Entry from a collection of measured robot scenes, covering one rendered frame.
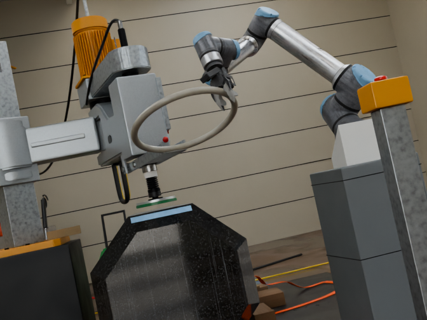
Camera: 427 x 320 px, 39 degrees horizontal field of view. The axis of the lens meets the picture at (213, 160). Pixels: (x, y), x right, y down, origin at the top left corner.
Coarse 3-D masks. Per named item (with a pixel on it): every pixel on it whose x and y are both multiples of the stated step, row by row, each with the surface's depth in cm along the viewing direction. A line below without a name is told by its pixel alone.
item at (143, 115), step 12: (168, 96) 243; (180, 96) 242; (228, 96) 255; (156, 108) 244; (144, 120) 249; (228, 120) 275; (132, 132) 255; (216, 132) 282; (144, 144) 270; (180, 144) 284; (192, 144) 284
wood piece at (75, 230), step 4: (68, 228) 368; (72, 228) 368; (76, 228) 369; (48, 232) 365; (52, 232) 365; (56, 232) 366; (60, 232) 366; (64, 232) 367; (68, 232) 368; (72, 232) 368; (76, 232) 369; (80, 232) 369; (48, 236) 365; (52, 236) 365; (56, 236) 366; (60, 236) 366; (64, 236) 367
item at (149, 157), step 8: (160, 144) 282; (176, 144) 294; (152, 152) 294; (168, 152) 282; (176, 152) 289; (136, 160) 323; (144, 160) 309; (152, 160) 299; (160, 160) 309; (128, 168) 340; (136, 168) 326
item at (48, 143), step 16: (16, 128) 365; (32, 128) 372; (48, 128) 373; (64, 128) 374; (80, 128) 375; (96, 128) 378; (0, 144) 360; (16, 144) 363; (32, 144) 369; (48, 144) 371; (64, 144) 373; (80, 144) 374; (96, 144) 376; (0, 160) 359; (16, 160) 362; (32, 160) 370; (48, 160) 372
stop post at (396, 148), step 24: (360, 96) 186; (384, 96) 177; (408, 96) 178; (384, 120) 178; (408, 120) 179; (384, 144) 180; (408, 144) 179; (384, 168) 184; (408, 168) 178; (408, 192) 178; (408, 216) 177; (408, 240) 177; (408, 264) 181
